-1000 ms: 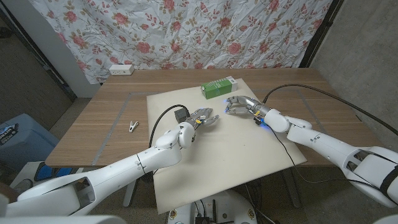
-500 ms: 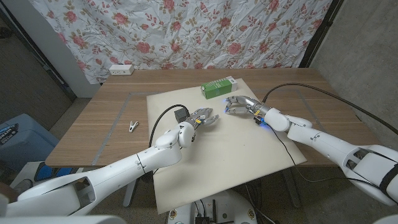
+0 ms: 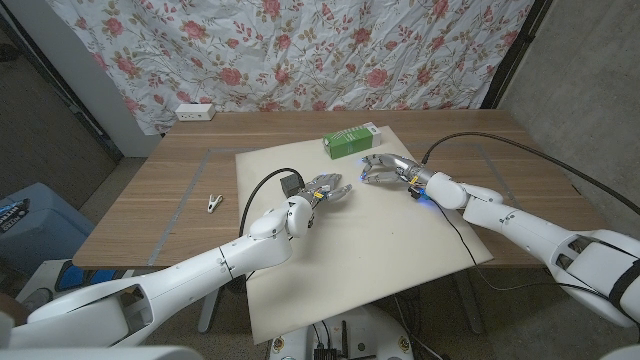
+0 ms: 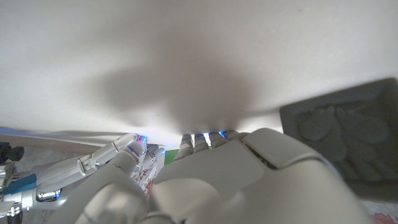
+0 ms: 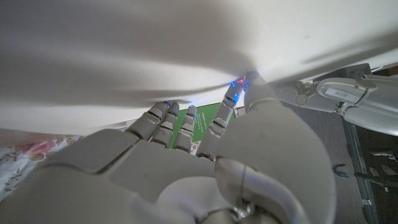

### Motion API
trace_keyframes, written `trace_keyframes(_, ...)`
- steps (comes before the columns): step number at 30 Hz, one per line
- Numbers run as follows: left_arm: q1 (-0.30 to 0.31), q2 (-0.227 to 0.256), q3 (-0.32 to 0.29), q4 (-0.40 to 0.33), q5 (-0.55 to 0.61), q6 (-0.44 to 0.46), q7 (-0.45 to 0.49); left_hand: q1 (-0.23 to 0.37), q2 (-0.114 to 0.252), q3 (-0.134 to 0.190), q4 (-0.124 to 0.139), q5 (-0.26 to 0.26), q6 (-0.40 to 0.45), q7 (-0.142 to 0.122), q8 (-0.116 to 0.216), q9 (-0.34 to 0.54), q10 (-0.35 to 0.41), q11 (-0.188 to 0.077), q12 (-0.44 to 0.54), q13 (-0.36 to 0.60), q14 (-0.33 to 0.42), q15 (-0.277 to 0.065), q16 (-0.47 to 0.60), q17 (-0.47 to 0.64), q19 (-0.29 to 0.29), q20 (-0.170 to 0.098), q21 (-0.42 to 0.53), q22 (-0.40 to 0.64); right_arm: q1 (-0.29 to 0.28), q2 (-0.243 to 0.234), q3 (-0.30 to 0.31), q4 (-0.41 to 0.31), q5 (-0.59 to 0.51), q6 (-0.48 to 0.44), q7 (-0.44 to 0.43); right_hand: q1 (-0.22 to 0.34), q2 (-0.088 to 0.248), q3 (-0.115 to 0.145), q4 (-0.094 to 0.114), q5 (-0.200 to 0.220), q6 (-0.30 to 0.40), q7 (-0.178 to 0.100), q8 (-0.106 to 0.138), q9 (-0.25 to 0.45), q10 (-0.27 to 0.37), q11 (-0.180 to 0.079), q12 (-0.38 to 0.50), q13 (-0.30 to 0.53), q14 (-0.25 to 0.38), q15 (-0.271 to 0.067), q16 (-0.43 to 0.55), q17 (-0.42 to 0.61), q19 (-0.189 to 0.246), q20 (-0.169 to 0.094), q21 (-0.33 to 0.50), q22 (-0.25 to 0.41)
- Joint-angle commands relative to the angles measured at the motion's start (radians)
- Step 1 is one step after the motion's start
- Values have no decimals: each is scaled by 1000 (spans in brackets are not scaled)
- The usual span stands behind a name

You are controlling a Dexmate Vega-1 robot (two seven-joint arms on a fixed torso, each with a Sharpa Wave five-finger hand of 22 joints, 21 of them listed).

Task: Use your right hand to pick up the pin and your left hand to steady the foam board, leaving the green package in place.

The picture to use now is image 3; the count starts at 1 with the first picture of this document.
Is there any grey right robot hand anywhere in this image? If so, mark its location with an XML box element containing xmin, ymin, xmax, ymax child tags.
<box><xmin>359</xmin><ymin>153</ymin><xmax>436</xmax><ymax>187</ymax></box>

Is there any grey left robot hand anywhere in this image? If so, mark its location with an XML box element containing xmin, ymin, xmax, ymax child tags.
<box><xmin>299</xmin><ymin>172</ymin><xmax>354</xmax><ymax>209</ymax></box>

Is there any cream foam board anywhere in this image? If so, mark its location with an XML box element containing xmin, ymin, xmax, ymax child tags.
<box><xmin>234</xmin><ymin>124</ymin><xmax>494</xmax><ymax>345</ymax></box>

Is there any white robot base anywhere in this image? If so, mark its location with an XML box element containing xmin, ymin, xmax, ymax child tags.
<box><xmin>269</xmin><ymin>303</ymin><xmax>414</xmax><ymax>360</ymax></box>

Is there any green straw package box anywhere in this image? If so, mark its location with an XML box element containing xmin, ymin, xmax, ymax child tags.
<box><xmin>322</xmin><ymin>122</ymin><xmax>382</xmax><ymax>161</ymax></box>

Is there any dark grey embossed cube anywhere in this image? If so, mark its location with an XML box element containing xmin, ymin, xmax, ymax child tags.
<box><xmin>279</xmin><ymin>172</ymin><xmax>306</xmax><ymax>199</ymax></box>

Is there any floral backdrop cloth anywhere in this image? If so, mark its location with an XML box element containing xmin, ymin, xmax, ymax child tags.
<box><xmin>44</xmin><ymin>0</ymin><xmax>536</xmax><ymax>136</ymax></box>

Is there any white power strip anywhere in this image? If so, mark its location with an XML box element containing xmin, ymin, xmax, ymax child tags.
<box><xmin>174</xmin><ymin>102</ymin><xmax>217</xmax><ymax>122</ymax></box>

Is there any grey metal table leg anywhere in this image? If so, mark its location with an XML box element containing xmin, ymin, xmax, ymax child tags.
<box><xmin>452</xmin><ymin>272</ymin><xmax>486</xmax><ymax>335</ymax></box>
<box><xmin>198</xmin><ymin>287</ymin><xmax>224</xmax><ymax>335</ymax></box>

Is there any black backdrop stand pole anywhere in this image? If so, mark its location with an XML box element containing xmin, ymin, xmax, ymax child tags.
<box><xmin>480</xmin><ymin>0</ymin><xmax>555</xmax><ymax>110</ymax></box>

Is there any white blue floor platform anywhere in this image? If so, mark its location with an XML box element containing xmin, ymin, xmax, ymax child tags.
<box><xmin>22</xmin><ymin>258</ymin><xmax>136</xmax><ymax>311</ymax></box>

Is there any white robot torso edge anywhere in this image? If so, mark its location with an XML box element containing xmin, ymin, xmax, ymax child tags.
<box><xmin>0</xmin><ymin>344</ymin><xmax>204</xmax><ymax>360</ymax></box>

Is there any blue plastic bin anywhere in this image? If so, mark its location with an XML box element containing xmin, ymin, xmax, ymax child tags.
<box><xmin>0</xmin><ymin>182</ymin><xmax>96</xmax><ymax>279</ymax></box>

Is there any grey sneaker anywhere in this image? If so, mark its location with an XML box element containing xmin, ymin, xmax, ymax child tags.
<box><xmin>22</xmin><ymin>288</ymin><xmax>54</xmax><ymax>314</ymax></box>

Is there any brown person leg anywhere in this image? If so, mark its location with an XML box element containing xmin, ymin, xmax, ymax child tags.
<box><xmin>0</xmin><ymin>292</ymin><xmax>31</xmax><ymax>326</ymax></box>

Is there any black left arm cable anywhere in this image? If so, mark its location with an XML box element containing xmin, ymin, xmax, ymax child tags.
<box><xmin>238</xmin><ymin>167</ymin><xmax>307</xmax><ymax>239</ymax></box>

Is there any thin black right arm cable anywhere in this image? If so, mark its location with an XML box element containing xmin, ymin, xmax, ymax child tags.
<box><xmin>437</xmin><ymin>205</ymin><xmax>609</xmax><ymax>301</ymax></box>

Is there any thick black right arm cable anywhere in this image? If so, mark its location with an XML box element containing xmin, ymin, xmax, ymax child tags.
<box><xmin>421</xmin><ymin>131</ymin><xmax>640</xmax><ymax>217</ymax></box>

